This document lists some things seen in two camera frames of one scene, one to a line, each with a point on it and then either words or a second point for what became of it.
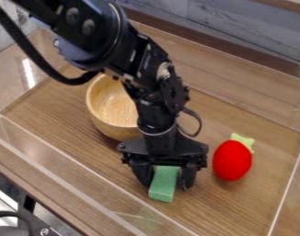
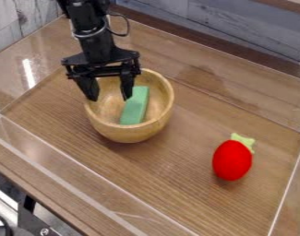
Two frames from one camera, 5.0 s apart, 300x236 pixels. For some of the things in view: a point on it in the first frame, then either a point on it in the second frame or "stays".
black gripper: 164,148 -> 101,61
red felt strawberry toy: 233,158 stays
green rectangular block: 166,182 -> 135,110
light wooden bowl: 113,108 stays
